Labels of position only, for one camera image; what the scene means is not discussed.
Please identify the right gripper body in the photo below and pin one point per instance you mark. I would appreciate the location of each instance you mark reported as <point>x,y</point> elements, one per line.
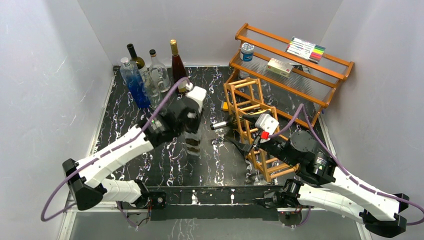
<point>274,147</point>

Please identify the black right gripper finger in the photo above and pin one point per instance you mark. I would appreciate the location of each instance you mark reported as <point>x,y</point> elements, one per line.
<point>254,118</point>
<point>244,148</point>

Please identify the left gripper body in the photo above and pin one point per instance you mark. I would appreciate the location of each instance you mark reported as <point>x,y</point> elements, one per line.
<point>192,125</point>

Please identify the silver capped dark bottle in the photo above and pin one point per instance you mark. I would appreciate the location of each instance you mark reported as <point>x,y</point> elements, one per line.
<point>230,121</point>

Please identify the clear bottle rack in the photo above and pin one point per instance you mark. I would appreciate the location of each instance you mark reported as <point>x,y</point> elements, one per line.
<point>192,141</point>
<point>151,88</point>

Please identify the clear bottle bottom rack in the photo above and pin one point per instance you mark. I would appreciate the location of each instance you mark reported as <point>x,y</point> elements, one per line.
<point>151,88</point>

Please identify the dark red wine bottle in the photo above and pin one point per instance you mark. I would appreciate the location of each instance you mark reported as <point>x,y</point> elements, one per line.
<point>177,66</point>

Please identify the clear glass bottle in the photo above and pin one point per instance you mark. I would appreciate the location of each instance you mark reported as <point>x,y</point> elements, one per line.
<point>159,72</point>

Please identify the green wine bottle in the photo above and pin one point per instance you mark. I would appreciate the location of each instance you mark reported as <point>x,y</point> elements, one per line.
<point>134,57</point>

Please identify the blue square bottle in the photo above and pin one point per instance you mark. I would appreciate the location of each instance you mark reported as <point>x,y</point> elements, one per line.
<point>131,75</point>

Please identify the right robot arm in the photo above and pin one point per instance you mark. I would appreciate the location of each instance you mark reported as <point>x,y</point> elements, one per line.
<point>322,183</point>

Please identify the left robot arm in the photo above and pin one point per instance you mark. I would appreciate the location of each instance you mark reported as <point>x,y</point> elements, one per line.
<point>88,181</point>

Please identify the yellow capped bottle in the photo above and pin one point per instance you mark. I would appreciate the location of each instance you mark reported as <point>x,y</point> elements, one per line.
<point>224,106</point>

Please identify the small clear plastic bottle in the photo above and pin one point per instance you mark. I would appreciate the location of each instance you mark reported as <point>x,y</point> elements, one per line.
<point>243,75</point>

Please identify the green white box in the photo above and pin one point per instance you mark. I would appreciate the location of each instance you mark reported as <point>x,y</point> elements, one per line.
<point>276,66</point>

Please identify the orange wooden shelf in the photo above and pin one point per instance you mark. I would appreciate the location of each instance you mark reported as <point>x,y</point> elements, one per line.
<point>313,85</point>

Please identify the blue white jar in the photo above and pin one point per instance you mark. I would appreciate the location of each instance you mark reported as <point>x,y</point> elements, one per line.
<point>247,51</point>

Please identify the marker pen pack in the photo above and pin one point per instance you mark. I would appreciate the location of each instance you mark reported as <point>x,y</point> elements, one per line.
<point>305,49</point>

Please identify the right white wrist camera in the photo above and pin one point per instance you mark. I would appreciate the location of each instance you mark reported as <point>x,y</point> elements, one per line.
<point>268,124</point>

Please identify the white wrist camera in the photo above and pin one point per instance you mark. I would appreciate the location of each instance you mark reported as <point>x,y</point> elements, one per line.
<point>268,124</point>
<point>196,93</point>

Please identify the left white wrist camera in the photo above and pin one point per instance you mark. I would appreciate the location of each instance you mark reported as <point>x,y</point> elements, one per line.
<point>196,93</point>

